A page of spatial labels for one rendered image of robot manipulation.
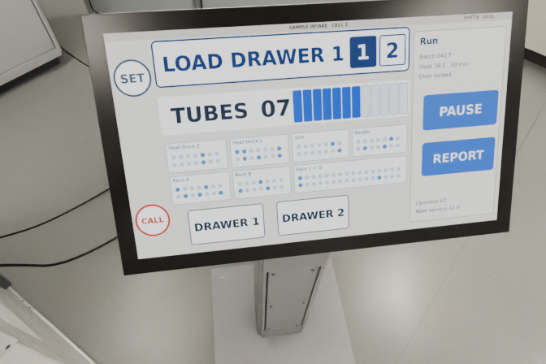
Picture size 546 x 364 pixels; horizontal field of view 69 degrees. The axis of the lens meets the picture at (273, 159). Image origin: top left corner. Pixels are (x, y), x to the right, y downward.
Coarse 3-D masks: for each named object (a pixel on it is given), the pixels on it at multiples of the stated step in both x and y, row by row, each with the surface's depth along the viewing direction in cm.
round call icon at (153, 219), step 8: (136, 208) 48; (144, 208) 48; (152, 208) 48; (160, 208) 48; (168, 208) 48; (136, 216) 48; (144, 216) 48; (152, 216) 48; (160, 216) 48; (168, 216) 49; (136, 224) 48; (144, 224) 48; (152, 224) 49; (160, 224) 49; (168, 224) 49; (136, 232) 49; (144, 232) 49; (152, 232) 49; (160, 232) 49; (168, 232) 49
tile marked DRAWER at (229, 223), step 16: (208, 208) 49; (224, 208) 49; (240, 208) 49; (256, 208) 50; (192, 224) 49; (208, 224) 49; (224, 224) 50; (240, 224) 50; (256, 224) 50; (192, 240) 50; (208, 240) 50; (224, 240) 50
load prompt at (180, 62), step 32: (320, 32) 46; (352, 32) 46; (384, 32) 47; (160, 64) 44; (192, 64) 45; (224, 64) 45; (256, 64) 46; (288, 64) 46; (320, 64) 47; (352, 64) 47; (384, 64) 47
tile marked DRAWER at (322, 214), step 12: (276, 204) 50; (288, 204) 50; (300, 204) 50; (312, 204) 50; (324, 204) 51; (336, 204) 51; (348, 204) 51; (276, 216) 50; (288, 216) 50; (300, 216) 51; (312, 216) 51; (324, 216) 51; (336, 216) 51; (348, 216) 51; (288, 228) 51; (300, 228) 51; (312, 228) 51; (324, 228) 51; (336, 228) 52; (348, 228) 52
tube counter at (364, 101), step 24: (264, 96) 47; (288, 96) 47; (312, 96) 47; (336, 96) 48; (360, 96) 48; (384, 96) 48; (408, 96) 49; (264, 120) 47; (288, 120) 48; (312, 120) 48; (336, 120) 48
